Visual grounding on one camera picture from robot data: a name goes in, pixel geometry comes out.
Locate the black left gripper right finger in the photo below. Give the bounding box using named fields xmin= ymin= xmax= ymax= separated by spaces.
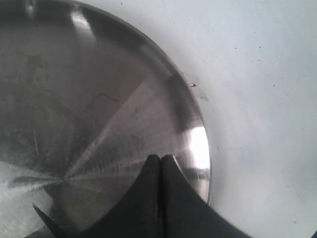
xmin=160 ymin=155 xmax=248 ymax=238

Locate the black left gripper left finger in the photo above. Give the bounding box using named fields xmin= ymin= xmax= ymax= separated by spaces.
xmin=79 ymin=155 xmax=160 ymax=238

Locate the black handled kitchen knife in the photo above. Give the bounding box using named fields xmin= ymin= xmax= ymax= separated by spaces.
xmin=32 ymin=204 xmax=66 ymax=238

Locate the round stainless steel plate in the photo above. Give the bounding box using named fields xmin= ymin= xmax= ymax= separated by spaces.
xmin=0 ymin=0 xmax=211 ymax=238

